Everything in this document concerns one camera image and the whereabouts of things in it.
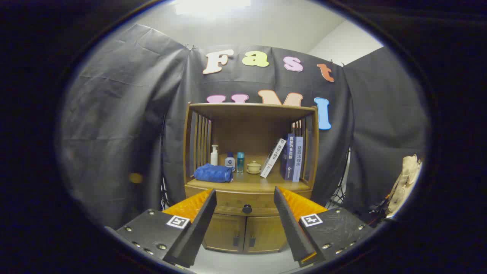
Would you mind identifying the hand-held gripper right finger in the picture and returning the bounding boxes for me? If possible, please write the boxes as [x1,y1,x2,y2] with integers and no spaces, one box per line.
[274,186,375,267]

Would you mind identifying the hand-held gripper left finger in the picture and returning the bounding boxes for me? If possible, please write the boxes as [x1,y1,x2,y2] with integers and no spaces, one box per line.
[105,188,217,269]

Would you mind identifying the wooden countertop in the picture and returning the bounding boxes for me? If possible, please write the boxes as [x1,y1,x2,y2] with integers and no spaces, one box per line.
[186,154,312,193]

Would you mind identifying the wooden cabinet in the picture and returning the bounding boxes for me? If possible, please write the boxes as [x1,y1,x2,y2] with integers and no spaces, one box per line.
[183,102,320,254]

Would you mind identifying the black backdrop stand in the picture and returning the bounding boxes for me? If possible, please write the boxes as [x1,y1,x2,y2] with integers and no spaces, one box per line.
[326,148,351,209]
[160,114,172,210]

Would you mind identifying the blue rolled towel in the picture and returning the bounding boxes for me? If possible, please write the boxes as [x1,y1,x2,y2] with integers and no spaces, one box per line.
[194,164,233,183]

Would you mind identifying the dark blue book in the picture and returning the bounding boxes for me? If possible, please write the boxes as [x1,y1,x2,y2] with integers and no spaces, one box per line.
[280,133,296,181]

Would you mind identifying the pale blue book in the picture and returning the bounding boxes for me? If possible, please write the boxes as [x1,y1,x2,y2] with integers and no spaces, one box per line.
[292,136,304,182]

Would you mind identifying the white book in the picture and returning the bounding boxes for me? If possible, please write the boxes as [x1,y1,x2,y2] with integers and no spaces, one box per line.
[260,138,287,178]

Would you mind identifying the beige bag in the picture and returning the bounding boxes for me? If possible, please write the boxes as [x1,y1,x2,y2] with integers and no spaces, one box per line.
[386,154,423,217]

